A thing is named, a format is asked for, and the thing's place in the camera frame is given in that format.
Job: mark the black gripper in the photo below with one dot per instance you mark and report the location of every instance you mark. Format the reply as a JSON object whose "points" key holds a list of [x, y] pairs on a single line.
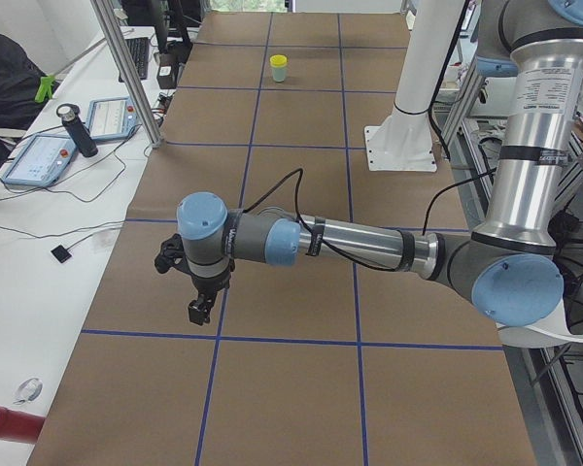
{"points": [[209, 285]]}

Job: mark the green plastic cup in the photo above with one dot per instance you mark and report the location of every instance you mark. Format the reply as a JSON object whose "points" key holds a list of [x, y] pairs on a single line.
{"points": [[279, 74]]}

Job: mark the yellow plastic cup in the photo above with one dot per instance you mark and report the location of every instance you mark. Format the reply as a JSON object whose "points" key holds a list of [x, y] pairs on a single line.
{"points": [[278, 61]]}

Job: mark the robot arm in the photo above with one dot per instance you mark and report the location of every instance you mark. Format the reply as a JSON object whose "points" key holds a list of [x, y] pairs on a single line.
{"points": [[504, 268]]}

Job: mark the small black square pad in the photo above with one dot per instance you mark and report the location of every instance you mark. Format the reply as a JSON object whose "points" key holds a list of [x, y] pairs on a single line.
{"points": [[61, 254]]}

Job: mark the clear tape roll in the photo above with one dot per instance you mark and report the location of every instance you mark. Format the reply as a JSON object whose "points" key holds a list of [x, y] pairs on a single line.
{"points": [[28, 391]]}

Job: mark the far blue teach pendant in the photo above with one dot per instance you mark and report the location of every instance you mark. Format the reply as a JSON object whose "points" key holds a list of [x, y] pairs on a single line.
{"points": [[111, 119]]}

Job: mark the blue teach pendant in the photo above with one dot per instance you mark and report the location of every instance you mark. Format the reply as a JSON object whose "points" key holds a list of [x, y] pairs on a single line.
{"points": [[111, 119], [41, 161]]}

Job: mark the near blue teach pendant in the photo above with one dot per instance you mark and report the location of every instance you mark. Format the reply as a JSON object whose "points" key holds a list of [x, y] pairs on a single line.
{"points": [[41, 161]]}

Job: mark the red cylinder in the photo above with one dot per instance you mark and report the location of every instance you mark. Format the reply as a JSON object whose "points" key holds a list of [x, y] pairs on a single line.
{"points": [[20, 427]]}

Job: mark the black water bottle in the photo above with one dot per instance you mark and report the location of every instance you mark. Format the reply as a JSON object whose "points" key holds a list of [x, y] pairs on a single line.
{"points": [[70, 119]]}

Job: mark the black box with label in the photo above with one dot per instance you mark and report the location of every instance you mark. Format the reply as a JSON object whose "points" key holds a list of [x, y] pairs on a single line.
{"points": [[167, 70]]}

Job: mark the black keyboard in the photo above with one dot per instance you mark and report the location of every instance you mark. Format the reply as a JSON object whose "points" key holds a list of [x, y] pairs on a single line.
{"points": [[139, 49]]}

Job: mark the green clamp tool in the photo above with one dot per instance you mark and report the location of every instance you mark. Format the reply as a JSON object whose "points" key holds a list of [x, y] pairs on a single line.
{"points": [[47, 86]]}

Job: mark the person in black jacket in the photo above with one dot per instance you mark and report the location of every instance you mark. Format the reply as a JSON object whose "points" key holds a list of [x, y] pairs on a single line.
{"points": [[19, 82]]}

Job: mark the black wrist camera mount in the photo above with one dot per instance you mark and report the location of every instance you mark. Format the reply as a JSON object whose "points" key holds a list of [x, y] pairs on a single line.
{"points": [[171, 255]]}

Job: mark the aluminium frame post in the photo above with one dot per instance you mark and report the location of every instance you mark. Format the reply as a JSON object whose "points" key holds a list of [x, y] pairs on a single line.
{"points": [[119, 50]]}

